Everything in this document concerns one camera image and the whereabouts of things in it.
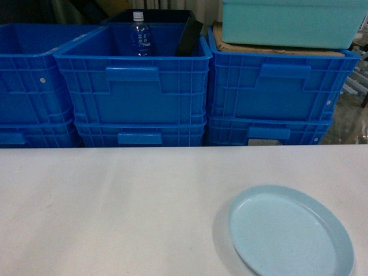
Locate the blue crate bottom middle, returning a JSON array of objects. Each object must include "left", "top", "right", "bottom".
[{"left": 75, "top": 117, "right": 206, "bottom": 148}]

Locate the teal plastic tub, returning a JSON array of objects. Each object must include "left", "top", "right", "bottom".
[{"left": 223, "top": 1, "right": 367, "bottom": 49}]

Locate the black flat board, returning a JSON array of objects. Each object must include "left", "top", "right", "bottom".
[{"left": 174, "top": 17, "right": 203, "bottom": 57}]

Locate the blue crate top left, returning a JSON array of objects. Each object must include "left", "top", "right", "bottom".
[{"left": 1, "top": 24, "right": 97, "bottom": 125}]

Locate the blue crate top middle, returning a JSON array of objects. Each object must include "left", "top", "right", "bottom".
[{"left": 54, "top": 24, "right": 212, "bottom": 126}]

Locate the brown cardboard sheet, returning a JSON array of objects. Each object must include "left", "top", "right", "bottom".
[{"left": 212, "top": 21, "right": 345, "bottom": 58}]

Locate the light blue round tray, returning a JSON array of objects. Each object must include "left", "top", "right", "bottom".
[{"left": 228, "top": 185, "right": 355, "bottom": 275}]

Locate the blue crate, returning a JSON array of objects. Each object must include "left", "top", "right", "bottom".
[
  {"left": 1, "top": 24, "right": 97, "bottom": 125},
  {"left": 75, "top": 117, "right": 206, "bottom": 148},
  {"left": 1, "top": 120, "right": 83, "bottom": 148},
  {"left": 54, "top": 24, "right": 212, "bottom": 126},
  {"left": 204, "top": 116, "right": 333, "bottom": 146},
  {"left": 207, "top": 25, "right": 360, "bottom": 122}
]

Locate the blue crate bottom right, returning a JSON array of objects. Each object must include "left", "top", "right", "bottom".
[{"left": 204, "top": 116, "right": 333, "bottom": 146}]

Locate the blue crate top right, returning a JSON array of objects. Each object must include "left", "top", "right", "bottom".
[{"left": 207, "top": 25, "right": 360, "bottom": 122}]

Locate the clear water bottle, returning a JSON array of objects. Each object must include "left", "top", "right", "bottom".
[{"left": 129, "top": 11, "right": 151, "bottom": 57}]

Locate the blue crate bottom left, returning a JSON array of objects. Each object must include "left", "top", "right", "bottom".
[{"left": 1, "top": 120, "right": 83, "bottom": 148}]

